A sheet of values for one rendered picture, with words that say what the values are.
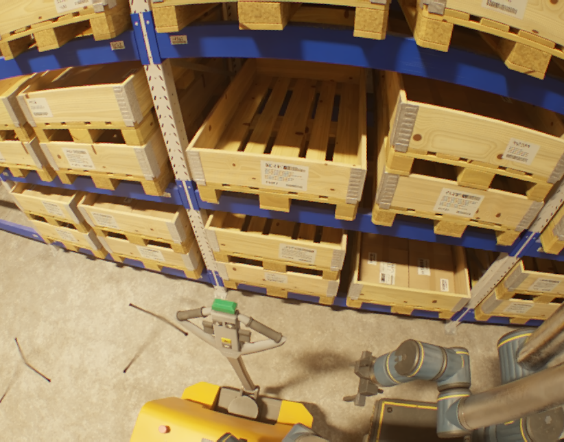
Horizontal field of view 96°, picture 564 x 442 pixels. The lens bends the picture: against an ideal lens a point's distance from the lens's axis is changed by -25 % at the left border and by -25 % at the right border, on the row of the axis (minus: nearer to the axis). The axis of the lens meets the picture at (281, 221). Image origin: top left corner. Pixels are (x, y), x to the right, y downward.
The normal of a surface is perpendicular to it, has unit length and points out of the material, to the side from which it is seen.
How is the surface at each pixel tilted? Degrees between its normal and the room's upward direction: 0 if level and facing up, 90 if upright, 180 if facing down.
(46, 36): 90
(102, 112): 90
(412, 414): 0
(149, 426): 0
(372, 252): 0
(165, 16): 90
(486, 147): 90
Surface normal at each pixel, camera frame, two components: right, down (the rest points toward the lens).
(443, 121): -0.21, 0.75
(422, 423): -0.02, -0.64
